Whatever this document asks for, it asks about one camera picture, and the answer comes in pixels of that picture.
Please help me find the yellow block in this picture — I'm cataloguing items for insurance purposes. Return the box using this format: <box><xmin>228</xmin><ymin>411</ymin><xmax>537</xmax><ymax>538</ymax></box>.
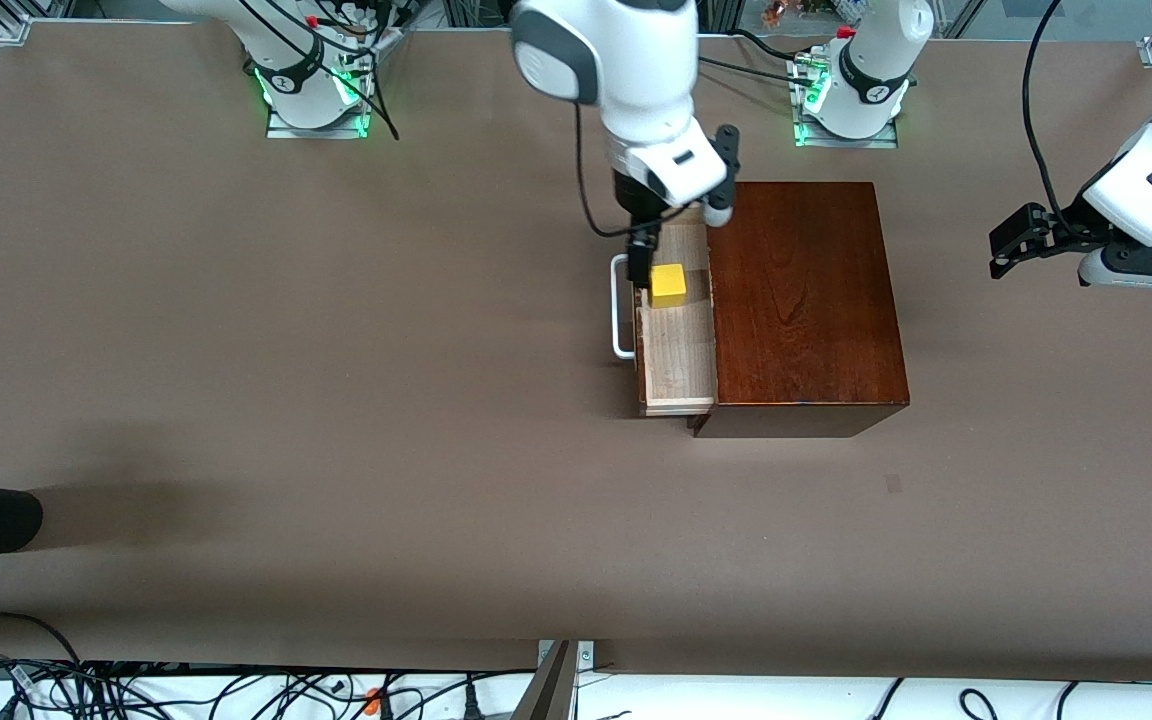
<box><xmin>649</xmin><ymin>263</ymin><xmax>688</xmax><ymax>309</ymax></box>

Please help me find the brown table cover sheet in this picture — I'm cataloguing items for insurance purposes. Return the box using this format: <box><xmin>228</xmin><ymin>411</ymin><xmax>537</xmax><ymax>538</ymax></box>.
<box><xmin>0</xmin><ymin>22</ymin><xmax>1152</xmax><ymax>683</ymax></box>

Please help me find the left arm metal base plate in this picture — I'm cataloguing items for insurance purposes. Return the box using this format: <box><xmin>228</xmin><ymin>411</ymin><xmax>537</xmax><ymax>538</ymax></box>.
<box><xmin>793</xmin><ymin>55</ymin><xmax>900</xmax><ymax>150</ymax></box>

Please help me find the dark diagonal bar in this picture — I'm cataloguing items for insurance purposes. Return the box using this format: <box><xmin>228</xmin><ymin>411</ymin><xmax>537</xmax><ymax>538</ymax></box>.
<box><xmin>511</xmin><ymin>640</ymin><xmax>577</xmax><ymax>720</ymax></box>

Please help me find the wooden drawer with white handle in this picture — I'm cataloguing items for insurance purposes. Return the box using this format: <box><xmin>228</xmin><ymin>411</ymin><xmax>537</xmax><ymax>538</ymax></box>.
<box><xmin>612</xmin><ymin>222</ymin><xmax>719</xmax><ymax>418</ymax></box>

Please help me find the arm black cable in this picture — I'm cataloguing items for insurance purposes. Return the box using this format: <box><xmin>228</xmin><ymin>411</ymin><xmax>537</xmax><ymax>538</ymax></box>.
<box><xmin>1023</xmin><ymin>0</ymin><xmax>1079</xmax><ymax>217</ymax></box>
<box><xmin>574</xmin><ymin>100</ymin><xmax>642</xmax><ymax>239</ymax></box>

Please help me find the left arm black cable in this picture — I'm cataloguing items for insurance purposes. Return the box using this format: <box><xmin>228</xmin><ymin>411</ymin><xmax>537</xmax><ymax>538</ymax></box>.
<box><xmin>1023</xmin><ymin>0</ymin><xmax>1079</xmax><ymax>217</ymax></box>

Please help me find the aluminium frame corner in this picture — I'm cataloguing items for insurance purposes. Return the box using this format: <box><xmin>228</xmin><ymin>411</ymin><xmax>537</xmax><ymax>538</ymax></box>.
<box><xmin>0</xmin><ymin>0</ymin><xmax>67</xmax><ymax>43</ymax></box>

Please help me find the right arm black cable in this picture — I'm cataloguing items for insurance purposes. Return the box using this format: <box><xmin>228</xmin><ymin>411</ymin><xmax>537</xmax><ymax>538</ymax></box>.
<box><xmin>574</xmin><ymin>100</ymin><xmax>642</xmax><ymax>239</ymax></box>

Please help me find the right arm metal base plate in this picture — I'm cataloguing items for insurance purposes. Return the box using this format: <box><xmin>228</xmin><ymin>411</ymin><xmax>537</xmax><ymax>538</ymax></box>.
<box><xmin>266</xmin><ymin>40</ymin><xmax>377</xmax><ymax>140</ymax></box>

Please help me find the black cable on table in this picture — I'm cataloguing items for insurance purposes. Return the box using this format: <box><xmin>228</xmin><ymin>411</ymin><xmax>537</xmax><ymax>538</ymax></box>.
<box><xmin>701</xmin><ymin>28</ymin><xmax>809</xmax><ymax>86</ymax></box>

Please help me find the small metal bracket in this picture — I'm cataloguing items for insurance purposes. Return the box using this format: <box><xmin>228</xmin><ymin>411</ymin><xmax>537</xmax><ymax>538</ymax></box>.
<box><xmin>536</xmin><ymin>640</ymin><xmax>597</xmax><ymax>676</ymax></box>

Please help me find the dark wooden drawer cabinet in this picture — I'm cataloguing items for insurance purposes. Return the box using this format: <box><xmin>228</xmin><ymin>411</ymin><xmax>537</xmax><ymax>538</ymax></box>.
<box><xmin>688</xmin><ymin>182</ymin><xmax>911</xmax><ymax>439</ymax></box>

